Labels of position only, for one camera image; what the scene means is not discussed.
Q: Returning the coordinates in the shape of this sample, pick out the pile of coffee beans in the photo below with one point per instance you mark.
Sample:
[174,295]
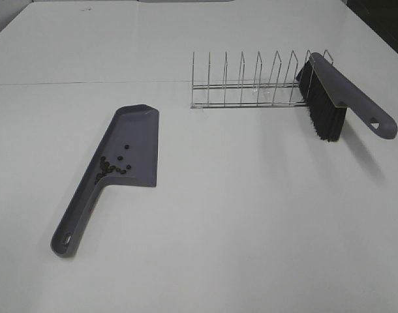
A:
[107,168]

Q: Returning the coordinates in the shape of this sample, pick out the grey hand brush black bristles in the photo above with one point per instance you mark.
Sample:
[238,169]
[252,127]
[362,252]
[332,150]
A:
[328,94]

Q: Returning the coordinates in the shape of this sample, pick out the chrome wire plate rack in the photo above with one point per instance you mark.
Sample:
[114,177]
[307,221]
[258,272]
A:
[223,83]

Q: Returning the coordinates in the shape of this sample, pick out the grey plastic dustpan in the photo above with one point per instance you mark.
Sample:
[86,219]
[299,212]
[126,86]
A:
[132,137]

